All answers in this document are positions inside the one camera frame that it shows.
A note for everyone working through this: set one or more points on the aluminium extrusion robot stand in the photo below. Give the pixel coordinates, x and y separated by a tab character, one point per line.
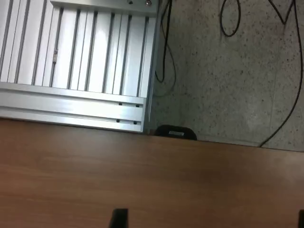
71	104

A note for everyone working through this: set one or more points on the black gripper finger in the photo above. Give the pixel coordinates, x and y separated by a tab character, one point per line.
118	219
301	221

